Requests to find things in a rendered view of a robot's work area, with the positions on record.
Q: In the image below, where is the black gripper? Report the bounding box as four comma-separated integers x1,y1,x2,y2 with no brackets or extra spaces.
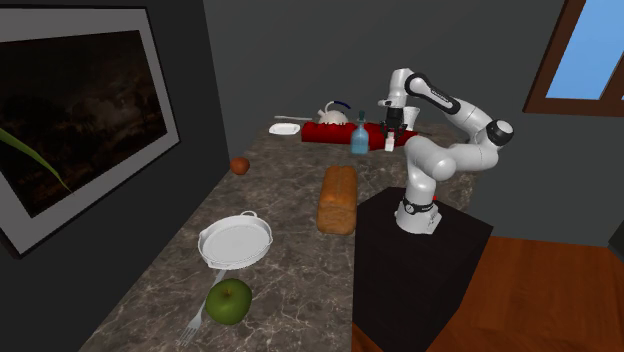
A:
380,107,408,143

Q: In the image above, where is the blue glass bottle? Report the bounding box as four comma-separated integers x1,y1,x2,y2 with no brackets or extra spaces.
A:
350,110,370,156

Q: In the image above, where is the red cloth mat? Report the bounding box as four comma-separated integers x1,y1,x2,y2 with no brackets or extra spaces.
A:
300,121,420,152

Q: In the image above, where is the brown bread loaf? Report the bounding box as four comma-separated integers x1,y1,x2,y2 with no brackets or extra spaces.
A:
315,165,360,237

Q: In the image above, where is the small white plate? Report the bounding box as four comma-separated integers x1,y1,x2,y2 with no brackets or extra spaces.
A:
268,122,301,137

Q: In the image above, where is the black robot stand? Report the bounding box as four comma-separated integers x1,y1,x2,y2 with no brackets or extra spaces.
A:
351,187,495,352

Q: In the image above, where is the brown round fruit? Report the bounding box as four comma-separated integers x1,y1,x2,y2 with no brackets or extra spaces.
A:
229,156,252,176

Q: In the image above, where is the white round pan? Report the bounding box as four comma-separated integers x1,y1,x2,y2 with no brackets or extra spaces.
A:
197,210,275,271

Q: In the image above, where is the brown framed window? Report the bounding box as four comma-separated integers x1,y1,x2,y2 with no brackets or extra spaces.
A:
522,0,624,119

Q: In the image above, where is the green apple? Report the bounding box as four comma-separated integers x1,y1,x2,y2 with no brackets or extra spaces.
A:
204,277,254,326

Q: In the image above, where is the silver fork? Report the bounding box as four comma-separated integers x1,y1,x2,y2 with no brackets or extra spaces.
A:
175,268,228,348

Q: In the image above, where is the green plant leaf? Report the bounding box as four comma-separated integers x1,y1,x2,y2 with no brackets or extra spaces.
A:
0,127,74,194

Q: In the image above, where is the white kettle with blue handle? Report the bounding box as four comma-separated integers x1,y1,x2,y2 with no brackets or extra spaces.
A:
316,100,353,126

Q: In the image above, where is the dark framed wall picture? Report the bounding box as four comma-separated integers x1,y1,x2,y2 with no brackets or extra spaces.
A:
0,5,181,260

